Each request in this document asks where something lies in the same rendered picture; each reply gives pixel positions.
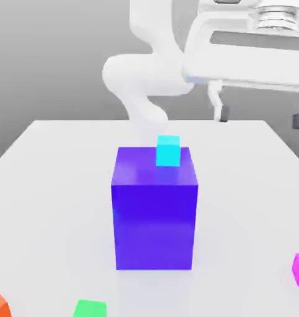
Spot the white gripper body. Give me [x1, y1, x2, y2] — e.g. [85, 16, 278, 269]
[181, 9, 299, 94]

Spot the small cyan cube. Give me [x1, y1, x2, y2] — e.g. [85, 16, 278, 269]
[155, 135, 181, 167]

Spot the small green cube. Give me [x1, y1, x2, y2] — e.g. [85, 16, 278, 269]
[72, 299, 108, 317]

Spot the large blue box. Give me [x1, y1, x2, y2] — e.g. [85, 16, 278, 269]
[111, 146, 199, 271]

